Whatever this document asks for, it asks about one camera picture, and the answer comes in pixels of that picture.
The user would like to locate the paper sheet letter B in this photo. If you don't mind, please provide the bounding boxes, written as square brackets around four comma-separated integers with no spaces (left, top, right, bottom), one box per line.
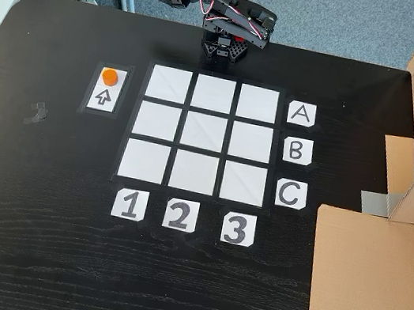
[280,135,317,167]

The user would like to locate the white red servo cable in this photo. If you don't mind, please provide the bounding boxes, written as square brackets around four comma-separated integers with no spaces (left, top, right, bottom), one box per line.
[192,0,276,42]

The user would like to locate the paper sheet number 2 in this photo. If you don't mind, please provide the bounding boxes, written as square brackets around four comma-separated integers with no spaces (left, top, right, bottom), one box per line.
[160,195,202,235]

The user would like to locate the brown cardboard screen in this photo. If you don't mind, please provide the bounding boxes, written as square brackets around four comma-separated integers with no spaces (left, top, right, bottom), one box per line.
[299,0,414,310]

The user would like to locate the white grid sheet black tape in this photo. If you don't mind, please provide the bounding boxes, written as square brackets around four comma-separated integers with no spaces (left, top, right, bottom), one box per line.
[107,56,292,216]

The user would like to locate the paper sheet letter A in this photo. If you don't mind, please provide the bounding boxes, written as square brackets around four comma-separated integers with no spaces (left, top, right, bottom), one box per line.
[285,100,319,130]

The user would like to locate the round orange token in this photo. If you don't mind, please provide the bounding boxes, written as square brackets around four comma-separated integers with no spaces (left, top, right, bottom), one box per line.
[98,66,120,89]

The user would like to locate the tape scraps on table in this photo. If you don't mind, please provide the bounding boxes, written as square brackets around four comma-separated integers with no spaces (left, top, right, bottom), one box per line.
[21,98,51,130]

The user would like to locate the paper sheet number 3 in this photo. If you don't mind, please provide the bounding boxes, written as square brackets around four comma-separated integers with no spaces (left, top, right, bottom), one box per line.
[218,210,260,248]

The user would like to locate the paper sheet letter C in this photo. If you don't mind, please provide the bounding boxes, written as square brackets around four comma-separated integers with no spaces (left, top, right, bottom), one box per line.
[273,177,311,212]

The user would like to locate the paper sheet number 1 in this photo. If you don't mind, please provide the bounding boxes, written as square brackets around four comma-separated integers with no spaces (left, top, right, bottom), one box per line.
[109,186,151,224]

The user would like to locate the white arrow paper sheet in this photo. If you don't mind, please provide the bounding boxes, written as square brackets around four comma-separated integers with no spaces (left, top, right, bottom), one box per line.
[77,57,137,123]

